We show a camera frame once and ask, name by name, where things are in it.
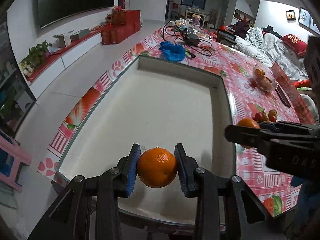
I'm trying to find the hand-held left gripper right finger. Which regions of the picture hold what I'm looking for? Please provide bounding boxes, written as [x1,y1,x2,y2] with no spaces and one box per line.
[174,144,288,240]

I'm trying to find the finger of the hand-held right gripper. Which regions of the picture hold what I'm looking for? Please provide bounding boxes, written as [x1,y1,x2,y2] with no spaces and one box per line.
[257,121,320,132]
[224,124,277,152]

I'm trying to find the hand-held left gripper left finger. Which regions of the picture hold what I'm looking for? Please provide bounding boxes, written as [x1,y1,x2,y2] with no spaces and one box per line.
[27,144,141,240]

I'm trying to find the large orange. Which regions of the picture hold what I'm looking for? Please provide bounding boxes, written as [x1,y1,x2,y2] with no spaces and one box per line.
[137,148,178,188]

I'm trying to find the white shallow tray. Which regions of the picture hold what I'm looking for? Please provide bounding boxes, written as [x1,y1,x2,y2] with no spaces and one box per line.
[51,55,237,228]

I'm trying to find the person's right hand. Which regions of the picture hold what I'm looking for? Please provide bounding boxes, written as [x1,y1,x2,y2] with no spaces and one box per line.
[291,176,306,188]

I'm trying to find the white plastic chair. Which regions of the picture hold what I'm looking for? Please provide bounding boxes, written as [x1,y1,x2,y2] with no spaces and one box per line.
[300,94,318,123]

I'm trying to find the peeled orange pieces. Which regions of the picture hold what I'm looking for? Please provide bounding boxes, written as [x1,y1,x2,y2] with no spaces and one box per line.
[259,76,274,90]

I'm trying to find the glass bowl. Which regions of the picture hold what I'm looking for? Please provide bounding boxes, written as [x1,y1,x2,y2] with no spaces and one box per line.
[253,64,278,92]

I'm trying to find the person's blue trousers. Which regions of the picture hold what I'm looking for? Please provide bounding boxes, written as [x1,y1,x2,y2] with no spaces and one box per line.
[294,187,320,240]

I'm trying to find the white quilted sofa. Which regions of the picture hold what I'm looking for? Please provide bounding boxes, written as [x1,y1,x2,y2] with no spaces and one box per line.
[235,27,313,80]

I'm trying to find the red checked printed tablecloth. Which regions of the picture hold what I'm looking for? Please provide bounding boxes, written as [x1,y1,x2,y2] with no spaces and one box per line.
[37,26,315,218]

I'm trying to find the red embroidered pillow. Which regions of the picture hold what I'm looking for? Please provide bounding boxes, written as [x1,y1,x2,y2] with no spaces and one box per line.
[280,34,308,57]

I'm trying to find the patterned blanket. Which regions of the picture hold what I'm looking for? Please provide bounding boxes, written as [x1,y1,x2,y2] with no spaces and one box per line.
[245,27,264,45]

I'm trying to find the black box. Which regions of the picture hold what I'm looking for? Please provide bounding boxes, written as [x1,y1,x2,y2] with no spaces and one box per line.
[216,29,237,43]

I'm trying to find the dark clothes pile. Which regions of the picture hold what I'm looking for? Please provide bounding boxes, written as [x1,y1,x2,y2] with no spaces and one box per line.
[232,20,253,37]

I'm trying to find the black power adapter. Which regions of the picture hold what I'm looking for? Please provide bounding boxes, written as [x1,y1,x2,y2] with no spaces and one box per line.
[184,35,201,47]

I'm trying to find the blue cloth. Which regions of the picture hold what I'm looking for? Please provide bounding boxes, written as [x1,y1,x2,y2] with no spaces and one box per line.
[159,41,186,62]

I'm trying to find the pink stool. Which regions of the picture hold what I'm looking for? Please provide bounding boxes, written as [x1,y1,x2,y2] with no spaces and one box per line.
[0,130,32,193]

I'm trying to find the clear plastic bag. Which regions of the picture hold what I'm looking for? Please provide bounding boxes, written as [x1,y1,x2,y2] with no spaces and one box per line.
[175,17,198,34]

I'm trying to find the white side table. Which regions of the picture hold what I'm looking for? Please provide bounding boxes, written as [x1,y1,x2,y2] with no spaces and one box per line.
[185,9,209,27]

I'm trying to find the white television cabinet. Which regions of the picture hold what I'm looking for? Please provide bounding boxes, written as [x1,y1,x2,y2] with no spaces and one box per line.
[25,25,113,100]

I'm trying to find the red gift box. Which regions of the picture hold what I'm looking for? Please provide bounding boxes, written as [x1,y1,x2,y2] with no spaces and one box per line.
[101,27,135,46]
[111,10,141,27]

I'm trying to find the dark display cabinet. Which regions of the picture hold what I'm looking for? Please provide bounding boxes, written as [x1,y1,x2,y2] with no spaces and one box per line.
[0,20,37,138]

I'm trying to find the grey flat box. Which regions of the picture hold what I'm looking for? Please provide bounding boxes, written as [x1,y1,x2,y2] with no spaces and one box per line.
[70,29,90,40]

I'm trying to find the open cardboard box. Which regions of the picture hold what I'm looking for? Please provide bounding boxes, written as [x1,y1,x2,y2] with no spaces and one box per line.
[53,34,72,47]

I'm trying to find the green potted plant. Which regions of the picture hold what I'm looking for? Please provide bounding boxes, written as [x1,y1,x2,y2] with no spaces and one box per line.
[19,41,53,77]

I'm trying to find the black television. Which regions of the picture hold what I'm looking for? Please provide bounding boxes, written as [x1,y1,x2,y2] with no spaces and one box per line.
[37,0,115,29]

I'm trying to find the black cable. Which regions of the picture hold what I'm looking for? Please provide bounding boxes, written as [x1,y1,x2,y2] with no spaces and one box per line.
[162,17,213,58]

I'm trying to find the large picture frame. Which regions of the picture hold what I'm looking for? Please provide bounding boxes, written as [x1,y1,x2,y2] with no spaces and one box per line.
[298,7,311,27]

